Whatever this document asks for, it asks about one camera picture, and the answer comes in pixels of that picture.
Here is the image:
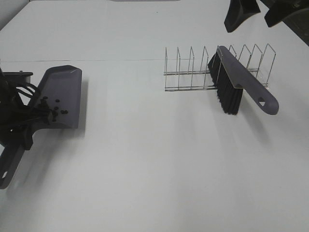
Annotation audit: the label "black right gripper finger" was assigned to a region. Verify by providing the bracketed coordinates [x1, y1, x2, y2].
[264, 0, 306, 28]
[224, 0, 261, 32]

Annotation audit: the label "metal wire rack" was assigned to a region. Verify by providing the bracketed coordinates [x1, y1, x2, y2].
[163, 44, 277, 92]

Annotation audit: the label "pile of coffee beans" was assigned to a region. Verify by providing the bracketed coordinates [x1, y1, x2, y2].
[37, 96, 69, 122]

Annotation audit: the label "purple plastic dustpan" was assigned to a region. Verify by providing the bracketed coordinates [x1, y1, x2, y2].
[0, 65, 82, 189]

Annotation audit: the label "black cable bundle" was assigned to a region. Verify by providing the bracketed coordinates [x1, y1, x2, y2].
[0, 70, 53, 145]

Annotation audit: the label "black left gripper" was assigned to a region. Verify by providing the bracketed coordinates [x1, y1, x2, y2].
[3, 71, 33, 150]

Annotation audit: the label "purple hand brush black bristles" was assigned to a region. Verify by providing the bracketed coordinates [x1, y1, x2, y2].
[208, 45, 279, 115]

